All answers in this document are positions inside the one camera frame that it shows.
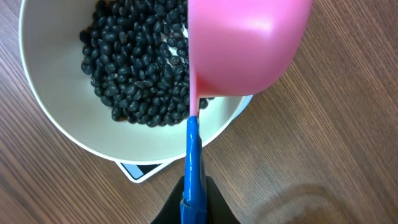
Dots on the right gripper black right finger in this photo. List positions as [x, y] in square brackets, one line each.
[218, 211]

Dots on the white digital kitchen scale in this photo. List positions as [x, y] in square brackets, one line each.
[140, 173]

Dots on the white bowl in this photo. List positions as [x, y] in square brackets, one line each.
[51, 53]

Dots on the pile of black beans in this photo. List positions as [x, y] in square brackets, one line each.
[136, 54]

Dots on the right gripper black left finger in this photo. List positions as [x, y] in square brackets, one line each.
[170, 212]

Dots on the pink scoop blue handle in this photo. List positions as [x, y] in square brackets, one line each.
[236, 48]

